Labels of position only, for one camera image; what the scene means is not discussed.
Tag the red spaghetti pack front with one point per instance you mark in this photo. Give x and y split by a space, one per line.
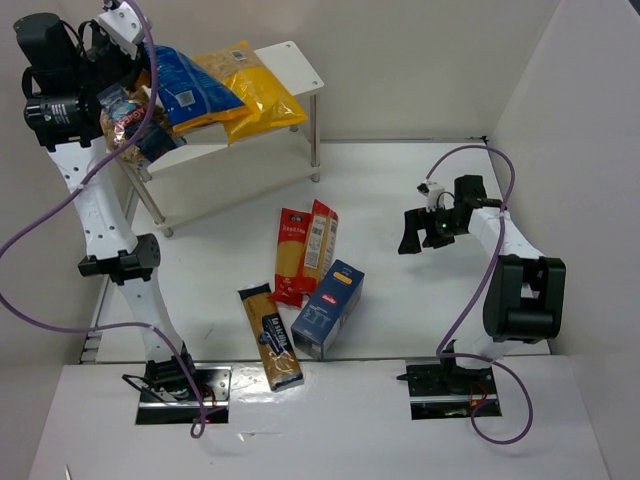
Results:
291 240

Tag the red spaghetti pack barcode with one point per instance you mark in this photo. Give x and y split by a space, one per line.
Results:
319 247

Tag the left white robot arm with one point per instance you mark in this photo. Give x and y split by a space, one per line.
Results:
62 86

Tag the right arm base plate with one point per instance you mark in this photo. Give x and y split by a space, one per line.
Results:
436 394

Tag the blue orange pasta bag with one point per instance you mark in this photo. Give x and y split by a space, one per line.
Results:
190 97

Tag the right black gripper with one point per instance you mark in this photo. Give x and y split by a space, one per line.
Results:
427 228

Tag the white two-tier metal shelf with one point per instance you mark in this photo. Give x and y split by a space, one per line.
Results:
201 178

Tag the clear fusilli bag blue label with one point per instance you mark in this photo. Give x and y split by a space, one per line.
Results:
122 113

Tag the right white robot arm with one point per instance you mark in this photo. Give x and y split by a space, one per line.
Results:
524 291

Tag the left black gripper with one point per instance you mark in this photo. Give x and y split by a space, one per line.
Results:
113 62

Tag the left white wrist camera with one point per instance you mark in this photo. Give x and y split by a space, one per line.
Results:
123 26

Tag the yellow macaroni pasta bag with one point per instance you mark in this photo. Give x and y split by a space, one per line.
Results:
270 104

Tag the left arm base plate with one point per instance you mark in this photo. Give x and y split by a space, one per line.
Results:
163 408

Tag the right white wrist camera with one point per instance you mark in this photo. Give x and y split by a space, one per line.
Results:
434 194

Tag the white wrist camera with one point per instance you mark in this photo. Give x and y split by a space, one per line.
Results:
434 194
123 26

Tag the dark blue Barilla box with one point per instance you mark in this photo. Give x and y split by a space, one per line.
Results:
319 322

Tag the black label spaghetti pack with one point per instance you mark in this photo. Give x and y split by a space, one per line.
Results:
276 351

